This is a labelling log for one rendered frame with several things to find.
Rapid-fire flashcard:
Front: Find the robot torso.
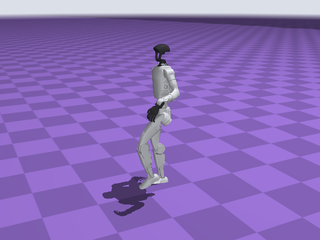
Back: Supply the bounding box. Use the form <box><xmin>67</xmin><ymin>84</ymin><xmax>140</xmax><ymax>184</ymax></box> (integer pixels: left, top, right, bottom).
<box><xmin>152</xmin><ymin>62</ymin><xmax>172</xmax><ymax>116</ymax></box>

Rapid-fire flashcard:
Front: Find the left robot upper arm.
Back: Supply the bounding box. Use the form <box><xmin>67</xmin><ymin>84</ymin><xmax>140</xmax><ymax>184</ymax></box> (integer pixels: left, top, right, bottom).
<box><xmin>163</xmin><ymin>67</ymin><xmax>179</xmax><ymax>93</ymax></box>

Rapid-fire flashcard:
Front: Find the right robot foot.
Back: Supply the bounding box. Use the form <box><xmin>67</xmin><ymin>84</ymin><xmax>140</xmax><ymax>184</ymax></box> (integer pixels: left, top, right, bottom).
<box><xmin>153</xmin><ymin>176</ymin><xmax>169</xmax><ymax>184</ymax></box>

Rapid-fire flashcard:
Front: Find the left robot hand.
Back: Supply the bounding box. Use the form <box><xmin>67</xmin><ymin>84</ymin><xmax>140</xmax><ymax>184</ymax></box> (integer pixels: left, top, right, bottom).
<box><xmin>147</xmin><ymin>102</ymin><xmax>165</xmax><ymax>123</ymax></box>

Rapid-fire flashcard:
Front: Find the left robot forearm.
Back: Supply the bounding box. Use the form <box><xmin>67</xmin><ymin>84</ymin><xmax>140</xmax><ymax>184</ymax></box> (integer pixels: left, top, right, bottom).
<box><xmin>157</xmin><ymin>89</ymin><xmax>180</xmax><ymax>106</ymax></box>

